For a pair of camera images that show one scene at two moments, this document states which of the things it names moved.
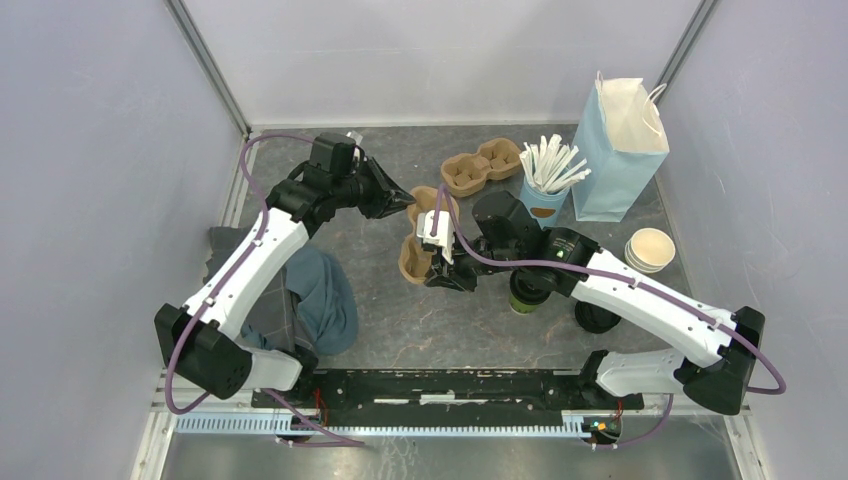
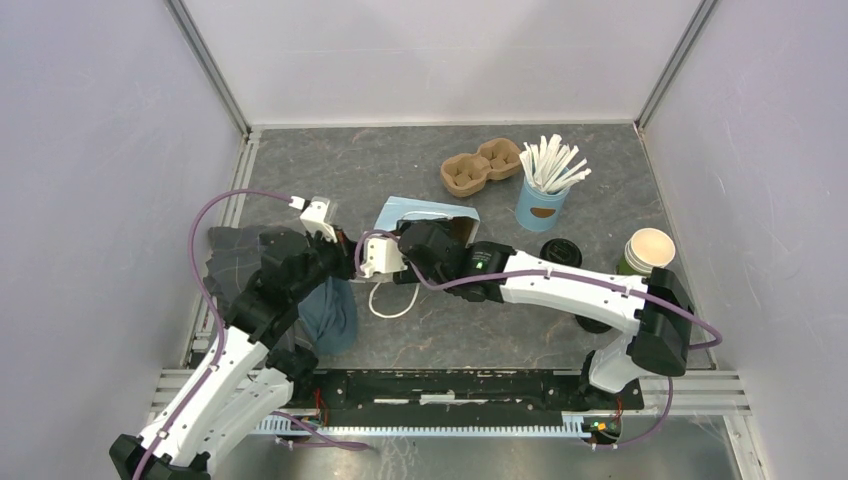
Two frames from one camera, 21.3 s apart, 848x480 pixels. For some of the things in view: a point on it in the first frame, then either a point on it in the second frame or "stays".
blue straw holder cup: [544, 206] stays
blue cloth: [327, 307] stays
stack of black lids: [595, 319] stays
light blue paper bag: [619, 142] → [398, 209]
